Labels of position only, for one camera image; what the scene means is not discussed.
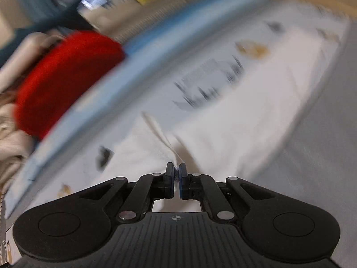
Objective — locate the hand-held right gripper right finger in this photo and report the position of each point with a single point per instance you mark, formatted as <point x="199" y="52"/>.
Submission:
<point x="182" y="180"/>

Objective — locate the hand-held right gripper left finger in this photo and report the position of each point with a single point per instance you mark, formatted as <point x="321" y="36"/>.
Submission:
<point x="169" y="180"/>

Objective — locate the white small garment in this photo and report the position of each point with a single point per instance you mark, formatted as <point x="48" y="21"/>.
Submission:
<point x="223" y="150"/>

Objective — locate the beige clothes pile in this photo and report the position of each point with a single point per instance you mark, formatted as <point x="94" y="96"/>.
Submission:
<point x="14" y="139"/>

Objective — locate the grey mat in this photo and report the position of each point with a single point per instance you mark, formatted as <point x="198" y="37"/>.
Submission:
<point x="320" y="145"/>

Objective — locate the red cloth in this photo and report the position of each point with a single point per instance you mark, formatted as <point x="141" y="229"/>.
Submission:
<point x="67" y="78"/>

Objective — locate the deer print blanket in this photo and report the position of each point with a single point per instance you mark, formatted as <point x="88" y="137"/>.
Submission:
<point x="259" y="30"/>

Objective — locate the dark teal cloth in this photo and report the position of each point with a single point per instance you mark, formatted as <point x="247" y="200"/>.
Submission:
<point x="36" y="8"/>

